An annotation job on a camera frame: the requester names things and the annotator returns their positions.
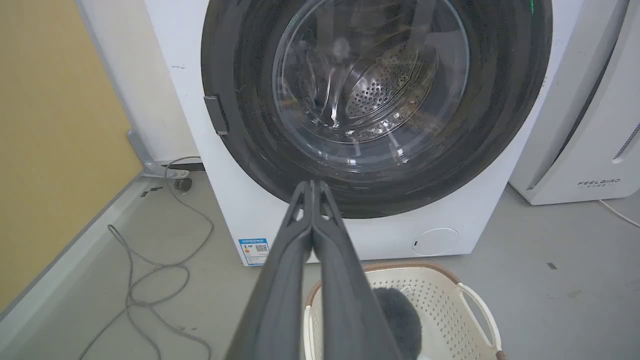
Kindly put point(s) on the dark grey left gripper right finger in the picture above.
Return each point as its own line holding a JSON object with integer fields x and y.
{"x": 345, "y": 300}

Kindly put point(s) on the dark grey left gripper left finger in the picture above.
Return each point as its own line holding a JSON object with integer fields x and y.
{"x": 280, "y": 300}

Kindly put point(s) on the white front-load washing machine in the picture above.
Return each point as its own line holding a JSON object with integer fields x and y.
{"x": 465, "y": 220}

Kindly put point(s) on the round black glass washer door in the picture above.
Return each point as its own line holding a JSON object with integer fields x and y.
{"x": 250, "y": 75}

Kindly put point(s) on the blue energy label sticker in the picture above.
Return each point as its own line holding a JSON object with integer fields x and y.
{"x": 254, "y": 251}

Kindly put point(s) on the dark grey fluffy cloth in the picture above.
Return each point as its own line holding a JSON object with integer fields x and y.
{"x": 400, "y": 320}

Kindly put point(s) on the cream perforated laundry basket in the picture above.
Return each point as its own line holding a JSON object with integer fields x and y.
{"x": 450, "y": 310}

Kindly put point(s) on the grey metal partition foot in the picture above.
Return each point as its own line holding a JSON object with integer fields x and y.
{"x": 150, "y": 160}

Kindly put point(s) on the white appliance with grey lettering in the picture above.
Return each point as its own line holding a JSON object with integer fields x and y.
{"x": 590, "y": 140}

